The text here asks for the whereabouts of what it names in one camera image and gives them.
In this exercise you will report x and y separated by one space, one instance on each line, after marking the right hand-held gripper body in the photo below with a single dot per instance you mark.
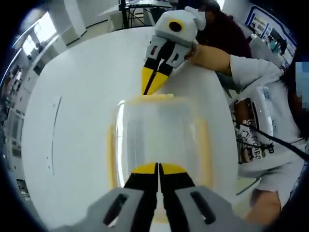
186 33

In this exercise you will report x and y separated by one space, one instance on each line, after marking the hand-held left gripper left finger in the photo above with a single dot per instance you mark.
116 207

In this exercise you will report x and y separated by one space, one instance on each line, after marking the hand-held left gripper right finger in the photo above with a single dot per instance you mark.
193 207

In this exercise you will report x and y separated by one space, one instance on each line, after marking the clear storage box yellow latches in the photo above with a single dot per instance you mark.
157 135

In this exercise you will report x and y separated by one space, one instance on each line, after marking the person's right hand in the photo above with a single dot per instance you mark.
205 56

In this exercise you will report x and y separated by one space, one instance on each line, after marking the black metal stand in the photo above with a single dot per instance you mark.
126 14

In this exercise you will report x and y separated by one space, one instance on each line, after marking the person's torso white printed shirt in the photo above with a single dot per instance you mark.
265 159

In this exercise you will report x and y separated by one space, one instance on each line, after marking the white chest-worn device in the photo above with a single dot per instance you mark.
265 106

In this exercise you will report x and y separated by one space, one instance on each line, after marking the person's dark hair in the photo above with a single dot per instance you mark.
289 101

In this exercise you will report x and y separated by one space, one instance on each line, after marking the blue framed wall board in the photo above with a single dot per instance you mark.
270 31

